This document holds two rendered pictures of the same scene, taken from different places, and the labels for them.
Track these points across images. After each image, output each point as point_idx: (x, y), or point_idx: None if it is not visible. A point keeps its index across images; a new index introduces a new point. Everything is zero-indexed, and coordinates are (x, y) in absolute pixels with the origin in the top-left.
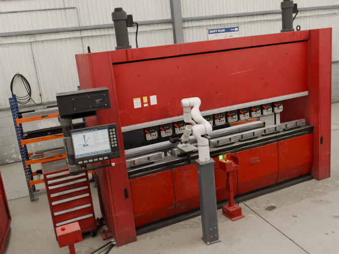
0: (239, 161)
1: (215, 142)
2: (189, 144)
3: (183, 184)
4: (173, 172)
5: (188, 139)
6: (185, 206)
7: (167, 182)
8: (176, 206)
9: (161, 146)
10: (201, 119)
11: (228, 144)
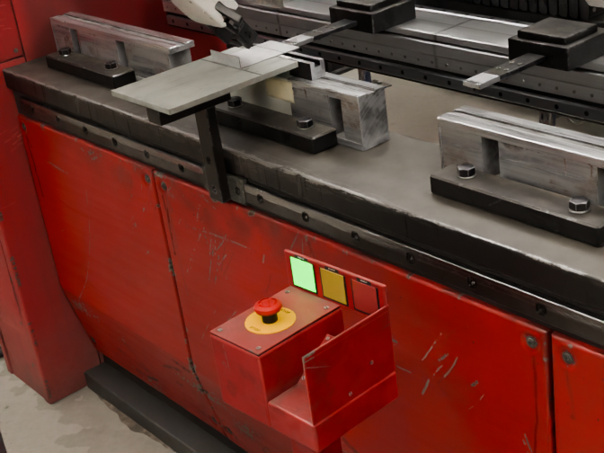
0: (581, 437)
1: (469, 150)
2: (280, 66)
3: (216, 304)
4: (160, 193)
5: (209, 17)
6: (256, 439)
7: (145, 232)
8: (208, 397)
9: (302, 18)
10: None
11: (538, 226)
